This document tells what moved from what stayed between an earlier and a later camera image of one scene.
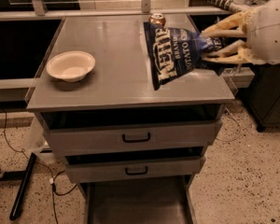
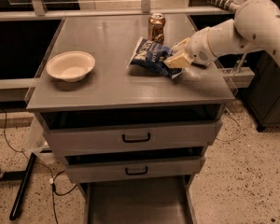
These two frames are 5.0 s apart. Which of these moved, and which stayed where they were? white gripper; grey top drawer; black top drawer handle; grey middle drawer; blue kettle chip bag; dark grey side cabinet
Moved: white gripper; blue kettle chip bag
Stayed: grey top drawer; grey middle drawer; black top drawer handle; dark grey side cabinet
